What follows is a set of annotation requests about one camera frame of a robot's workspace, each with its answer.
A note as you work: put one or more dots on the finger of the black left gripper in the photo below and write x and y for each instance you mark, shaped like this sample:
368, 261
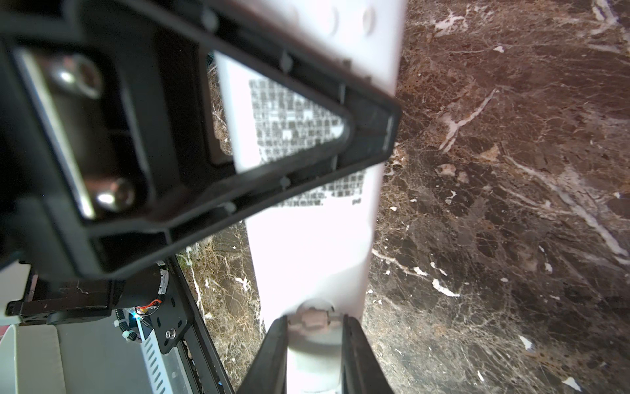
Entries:
107, 159

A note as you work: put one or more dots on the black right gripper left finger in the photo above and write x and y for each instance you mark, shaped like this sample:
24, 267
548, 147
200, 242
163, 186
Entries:
267, 373

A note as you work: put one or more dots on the white remote control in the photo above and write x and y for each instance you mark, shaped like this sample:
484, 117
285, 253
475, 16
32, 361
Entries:
312, 252

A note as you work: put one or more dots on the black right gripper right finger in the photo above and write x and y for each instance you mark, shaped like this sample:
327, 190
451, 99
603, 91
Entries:
361, 373

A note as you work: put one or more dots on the black front mounting rail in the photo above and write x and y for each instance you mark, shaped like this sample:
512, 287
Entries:
182, 335

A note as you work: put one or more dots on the white ventilated strip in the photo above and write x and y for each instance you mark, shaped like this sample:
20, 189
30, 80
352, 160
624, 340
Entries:
166, 372

